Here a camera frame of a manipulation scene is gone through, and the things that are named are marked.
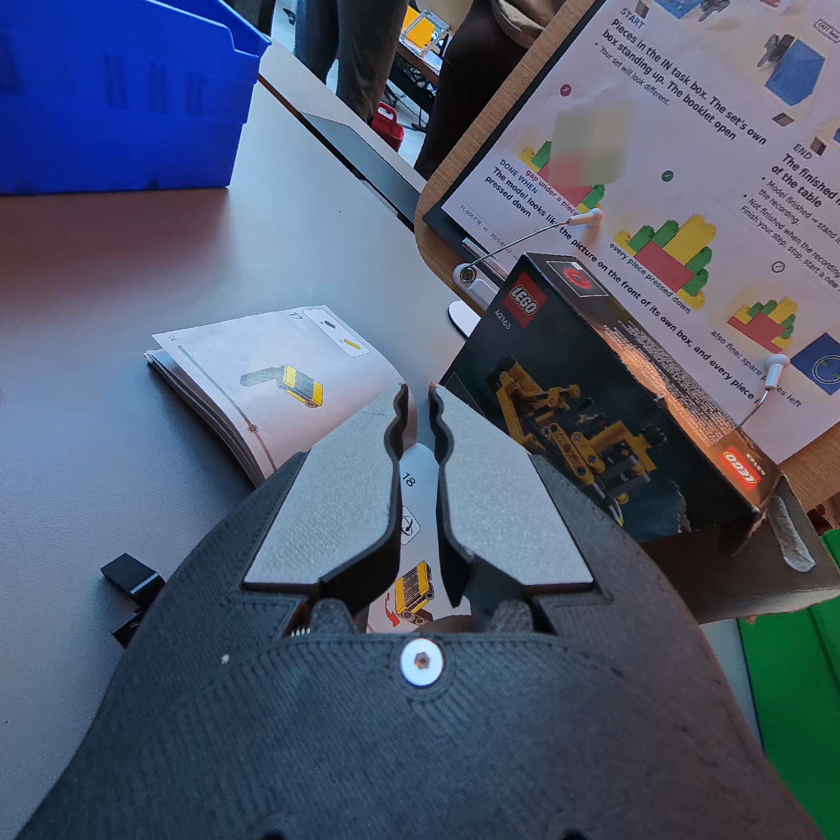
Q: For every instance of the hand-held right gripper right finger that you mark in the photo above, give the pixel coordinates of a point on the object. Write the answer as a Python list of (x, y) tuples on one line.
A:
[(512, 518)]

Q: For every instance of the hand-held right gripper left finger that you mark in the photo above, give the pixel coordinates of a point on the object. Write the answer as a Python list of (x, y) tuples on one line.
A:
[(328, 518)]

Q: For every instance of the black lego piece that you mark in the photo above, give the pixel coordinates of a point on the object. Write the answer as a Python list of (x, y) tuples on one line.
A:
[(131, 574)]

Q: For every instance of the blue plastic bin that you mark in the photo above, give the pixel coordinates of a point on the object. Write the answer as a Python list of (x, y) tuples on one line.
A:
[(98, 98)]

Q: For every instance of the black lego set box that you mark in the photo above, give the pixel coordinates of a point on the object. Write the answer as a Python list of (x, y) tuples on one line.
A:
[(558, 407)]

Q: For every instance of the lego instruction booklet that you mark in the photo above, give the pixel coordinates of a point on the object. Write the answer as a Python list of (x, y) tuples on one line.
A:
[(262, 367)]

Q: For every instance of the wooden document stand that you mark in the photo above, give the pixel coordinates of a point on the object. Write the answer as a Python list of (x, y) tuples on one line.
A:
[(436, 256)]

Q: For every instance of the green plastic bin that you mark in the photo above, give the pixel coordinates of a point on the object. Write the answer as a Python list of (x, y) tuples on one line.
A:
[(794, 689)]

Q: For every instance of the printed instruction sheet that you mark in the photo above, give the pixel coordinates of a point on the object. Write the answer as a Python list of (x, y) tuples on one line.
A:
[(656, 197)]

